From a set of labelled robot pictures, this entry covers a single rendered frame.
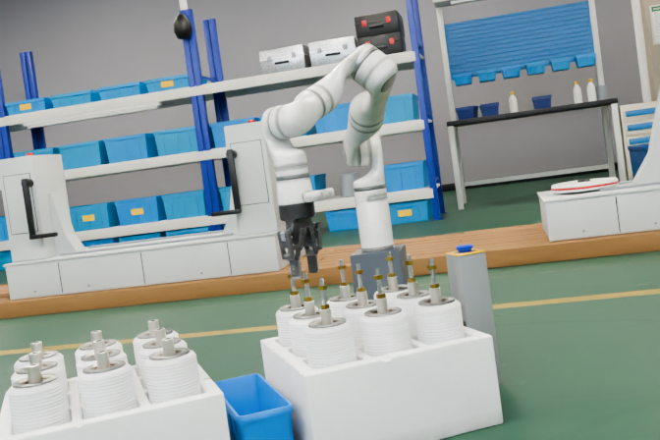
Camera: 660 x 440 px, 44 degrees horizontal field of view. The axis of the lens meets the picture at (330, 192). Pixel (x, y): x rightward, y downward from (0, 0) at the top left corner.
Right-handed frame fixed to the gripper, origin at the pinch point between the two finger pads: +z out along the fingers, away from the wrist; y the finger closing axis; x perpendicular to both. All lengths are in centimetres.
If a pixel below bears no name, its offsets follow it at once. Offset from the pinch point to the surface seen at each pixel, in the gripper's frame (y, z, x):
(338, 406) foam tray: 15.3, 23.5, 12.8
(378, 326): 4.4, 11.2, 17.7
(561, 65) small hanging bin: -588, -73, -76
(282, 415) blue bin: 19.8, 24.3, 3.0
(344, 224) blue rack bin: -423, 34, -222
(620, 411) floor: -19, 35, 56
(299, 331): 4.9, 11.9, -0.4
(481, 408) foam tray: -5.8, 30.4, 32.8
